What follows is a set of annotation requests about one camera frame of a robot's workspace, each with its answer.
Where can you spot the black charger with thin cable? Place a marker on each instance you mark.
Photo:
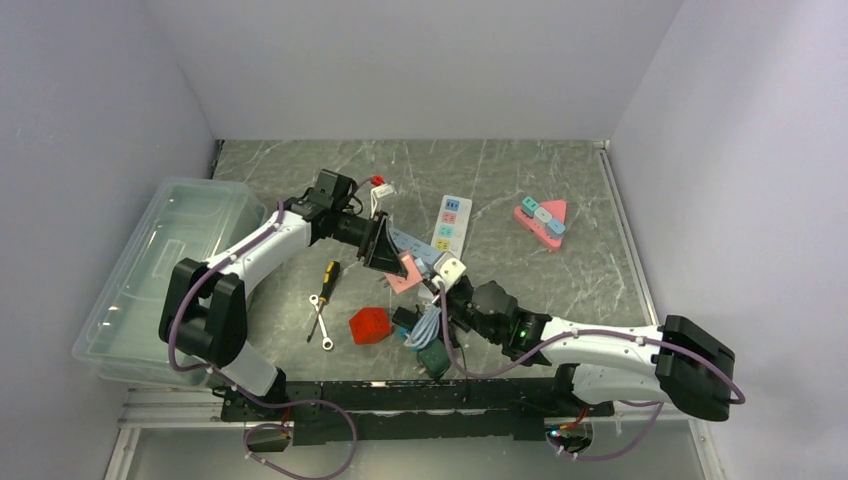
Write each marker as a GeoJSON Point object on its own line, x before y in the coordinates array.
{"type": "Point", "coordinates": [456, 353]}

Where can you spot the white grey charger plug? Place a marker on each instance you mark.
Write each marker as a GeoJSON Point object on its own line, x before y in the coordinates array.
{"type": "Point", "coordinates": [542, 217]}

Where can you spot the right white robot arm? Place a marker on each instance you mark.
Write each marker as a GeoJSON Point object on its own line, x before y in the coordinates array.
{"type": "Point", "coordinates": [675, 362]}

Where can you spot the light blue charger plug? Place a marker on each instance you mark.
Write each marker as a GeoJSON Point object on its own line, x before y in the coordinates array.
{"type": "Point", "coordinates": [555, 229]}

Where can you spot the light blue power strip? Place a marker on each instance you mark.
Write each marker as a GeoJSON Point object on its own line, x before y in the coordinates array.
{"type": "Point", "coordinates": [419, 249]}

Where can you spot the pink triangular power strip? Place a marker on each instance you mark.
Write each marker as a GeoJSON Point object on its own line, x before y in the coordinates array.
{"type": "Point", "coordinates": [557, 208]}

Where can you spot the teal blue plug adapter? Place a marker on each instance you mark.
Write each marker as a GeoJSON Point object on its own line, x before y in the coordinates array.
{"type": "Point", "coordinates": [404, 320]}

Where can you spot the black aluminium base frame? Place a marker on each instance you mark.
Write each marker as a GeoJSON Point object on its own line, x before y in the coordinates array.
{"type": "Point", "coordinates": [333, 411]}

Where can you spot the pink socket adapter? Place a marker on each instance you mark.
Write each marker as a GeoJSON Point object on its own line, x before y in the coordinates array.
{"type": "Point", "coordinates": [412, 277]}

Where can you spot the silver ratchet wrench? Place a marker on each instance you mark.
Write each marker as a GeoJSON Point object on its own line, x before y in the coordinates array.
{"type": "Point", "coordinates": [319, 324]}

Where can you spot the white multicolour power strip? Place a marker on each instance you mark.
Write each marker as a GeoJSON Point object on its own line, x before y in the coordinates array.
{"type": "Point", "coordinates": [452, 225]}

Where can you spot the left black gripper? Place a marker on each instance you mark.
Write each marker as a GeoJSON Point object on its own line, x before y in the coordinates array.
{"type": "Point", "coordinates": [382, 253]}

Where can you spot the red cube socket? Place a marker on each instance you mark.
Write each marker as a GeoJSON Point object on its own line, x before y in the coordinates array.
{"type": "Point", "coordinates": [370, 325]}

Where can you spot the clear plastic storage bin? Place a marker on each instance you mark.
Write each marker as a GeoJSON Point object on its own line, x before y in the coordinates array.
{"type": "Point", "coordinates": [186, 218]}

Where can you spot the dark green cube socket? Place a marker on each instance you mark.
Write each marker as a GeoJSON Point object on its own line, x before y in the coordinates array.
{"type": "Point", "coordinates": [434, 359]}

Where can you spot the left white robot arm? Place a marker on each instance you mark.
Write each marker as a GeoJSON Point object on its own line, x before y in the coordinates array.
{"type": "Point", "coordinates": [204, 318]}

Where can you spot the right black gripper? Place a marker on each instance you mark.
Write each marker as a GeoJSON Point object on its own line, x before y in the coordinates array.
{"type": "Point", "coordinates": [453, 289]}

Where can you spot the teal green charger plug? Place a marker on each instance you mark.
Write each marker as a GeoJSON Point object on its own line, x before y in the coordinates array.
{"type": "Point", "coordinates": [529, 206]}

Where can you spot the black yellow screwdriver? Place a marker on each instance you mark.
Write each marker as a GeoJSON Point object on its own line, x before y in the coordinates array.
{"type": "Point", "coordinates": [330, 280]}

